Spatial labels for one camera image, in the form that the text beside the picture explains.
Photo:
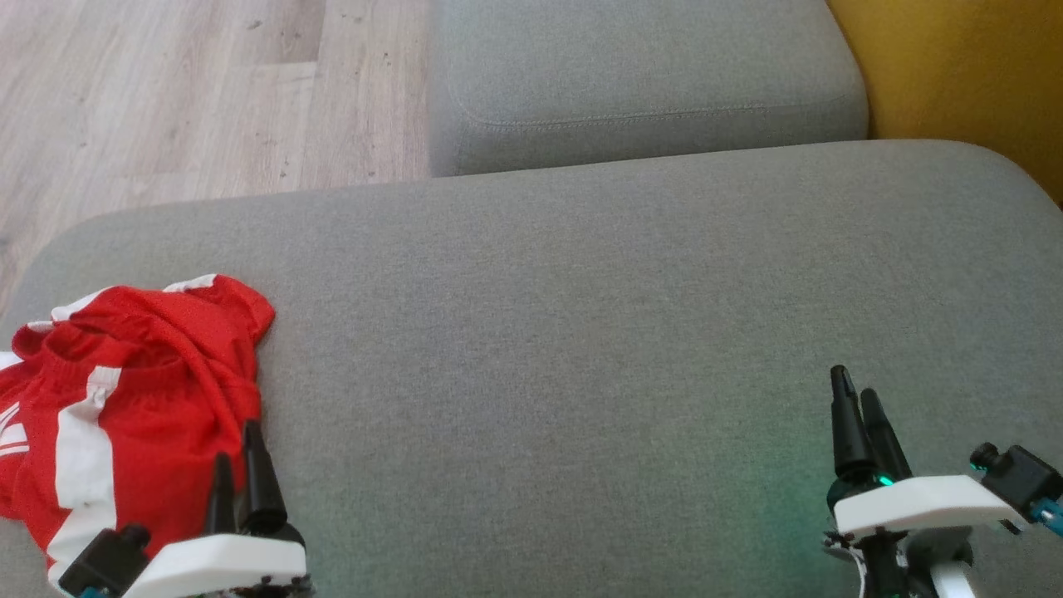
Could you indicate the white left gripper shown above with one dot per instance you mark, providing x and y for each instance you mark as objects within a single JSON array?
[{"x": 224, "y": 561}]

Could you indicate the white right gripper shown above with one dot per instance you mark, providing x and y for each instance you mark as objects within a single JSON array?
[{"x": 913, "y": 502}]

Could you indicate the red shorts with white stripes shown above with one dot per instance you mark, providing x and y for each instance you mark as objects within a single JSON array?
[{"x": 158, "y": 415}]

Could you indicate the large grey sofa seat cushion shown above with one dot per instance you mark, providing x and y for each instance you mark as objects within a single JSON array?
[{"x": 581, "y": 374}]

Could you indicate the yellow upholstered panel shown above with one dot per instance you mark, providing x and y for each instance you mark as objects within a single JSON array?
[{"x": 972, "y": 75}]

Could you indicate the small grey sofa cushion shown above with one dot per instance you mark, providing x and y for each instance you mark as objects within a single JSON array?
[{"x": 639, "y": 75}]

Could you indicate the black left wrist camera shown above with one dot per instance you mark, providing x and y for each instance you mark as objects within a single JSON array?
[{"x": 104, "y": 563}]

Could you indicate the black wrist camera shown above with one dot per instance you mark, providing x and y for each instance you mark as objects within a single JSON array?
[
  {"x": 104, "y": 563},
  {"x": 1021, "y": 477}
]

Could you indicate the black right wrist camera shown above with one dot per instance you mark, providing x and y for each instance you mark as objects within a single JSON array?
[{"x": 1021, "y": 477}]

